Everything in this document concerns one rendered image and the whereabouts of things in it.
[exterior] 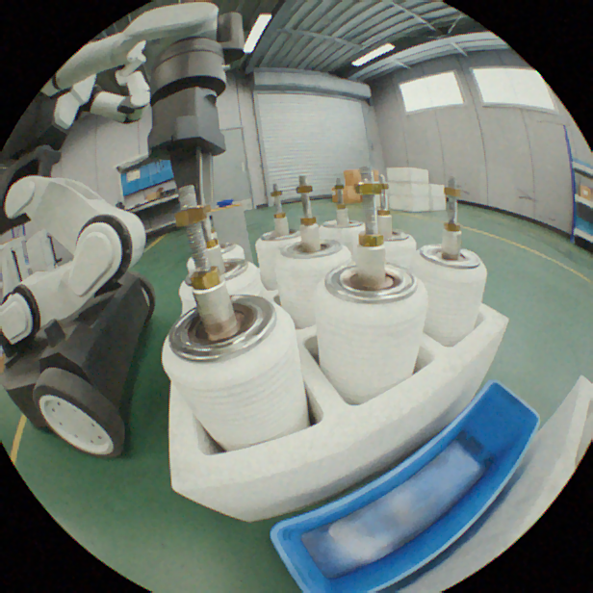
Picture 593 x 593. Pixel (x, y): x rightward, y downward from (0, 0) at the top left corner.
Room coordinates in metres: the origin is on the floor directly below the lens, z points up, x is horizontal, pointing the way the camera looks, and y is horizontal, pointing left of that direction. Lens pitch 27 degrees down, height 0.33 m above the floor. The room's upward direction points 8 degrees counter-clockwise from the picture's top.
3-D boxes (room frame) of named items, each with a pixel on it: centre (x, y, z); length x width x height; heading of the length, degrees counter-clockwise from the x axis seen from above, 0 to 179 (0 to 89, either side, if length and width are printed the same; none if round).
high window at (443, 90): (4.54, -3.84, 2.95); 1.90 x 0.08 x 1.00; 19
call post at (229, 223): (0.53, 0.13, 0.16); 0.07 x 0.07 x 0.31; 17
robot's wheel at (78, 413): (0.10, 0.40, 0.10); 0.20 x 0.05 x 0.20; 109
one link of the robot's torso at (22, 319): (0.27, 0.75, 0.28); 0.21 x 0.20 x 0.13; 109
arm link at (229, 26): (0.25, 0.08, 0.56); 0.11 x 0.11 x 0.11; 17
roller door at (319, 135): (5.90, -1.17, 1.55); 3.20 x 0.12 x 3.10; 109
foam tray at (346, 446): (0.27, -0.03, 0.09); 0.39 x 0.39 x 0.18; 17
